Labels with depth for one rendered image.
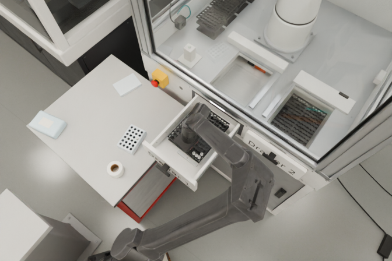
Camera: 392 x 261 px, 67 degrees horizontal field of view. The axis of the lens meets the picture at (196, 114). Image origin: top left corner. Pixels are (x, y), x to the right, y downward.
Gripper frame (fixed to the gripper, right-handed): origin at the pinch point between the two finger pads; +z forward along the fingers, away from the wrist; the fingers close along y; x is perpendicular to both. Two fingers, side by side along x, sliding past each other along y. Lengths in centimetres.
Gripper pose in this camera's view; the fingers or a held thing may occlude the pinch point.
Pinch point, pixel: (186, 145)
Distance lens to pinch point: 122.4
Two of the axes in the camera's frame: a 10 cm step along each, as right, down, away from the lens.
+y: -6.6, 6.4, -4.0
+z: -0.8, 4.7, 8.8
